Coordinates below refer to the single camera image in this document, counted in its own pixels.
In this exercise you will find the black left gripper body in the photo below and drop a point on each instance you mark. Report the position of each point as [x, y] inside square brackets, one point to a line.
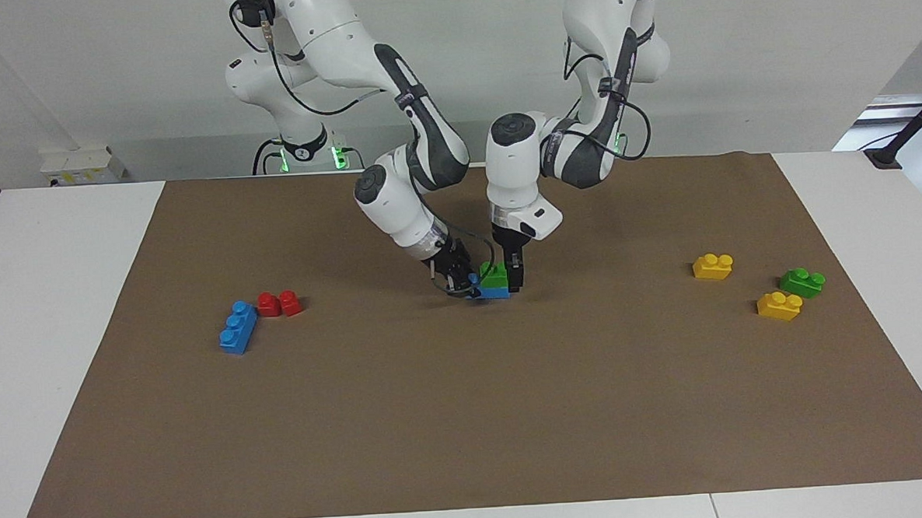
[508, 241]

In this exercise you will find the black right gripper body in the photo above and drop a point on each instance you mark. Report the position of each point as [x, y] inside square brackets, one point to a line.
[452, 258]

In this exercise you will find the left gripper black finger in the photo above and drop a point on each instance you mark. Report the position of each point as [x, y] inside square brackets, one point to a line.
[500, 257]
[515, 278]

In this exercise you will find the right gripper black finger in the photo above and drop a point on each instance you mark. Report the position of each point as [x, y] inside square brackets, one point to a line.
[448, 284]
[471, 276]

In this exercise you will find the green two-stud toy brick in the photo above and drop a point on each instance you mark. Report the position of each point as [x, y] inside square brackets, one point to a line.
[802, 283]
[495, 275]

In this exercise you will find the blue three-stud toy brick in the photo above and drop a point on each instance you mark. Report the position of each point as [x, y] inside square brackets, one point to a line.
[493, 292]
[238, 329]

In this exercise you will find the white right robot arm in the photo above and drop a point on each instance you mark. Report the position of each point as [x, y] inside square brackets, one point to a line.
[404, 207]

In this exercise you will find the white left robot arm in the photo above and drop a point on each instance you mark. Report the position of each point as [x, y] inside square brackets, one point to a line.
[512, 171]

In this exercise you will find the brown table mat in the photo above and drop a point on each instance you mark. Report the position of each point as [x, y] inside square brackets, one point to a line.
[468, 414]

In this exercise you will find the red two-stud toy brick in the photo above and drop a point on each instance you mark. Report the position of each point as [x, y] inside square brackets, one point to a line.
[279, 304]

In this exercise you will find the yellow two-stud toy brick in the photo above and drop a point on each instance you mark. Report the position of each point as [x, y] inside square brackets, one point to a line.
[779, 307]
[713, 267]

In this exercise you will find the white power strip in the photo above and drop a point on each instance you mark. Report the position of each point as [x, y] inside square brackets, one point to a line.
[75, 163]

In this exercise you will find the black stand with clamp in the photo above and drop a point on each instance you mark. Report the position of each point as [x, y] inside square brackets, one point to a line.
[914, 121]

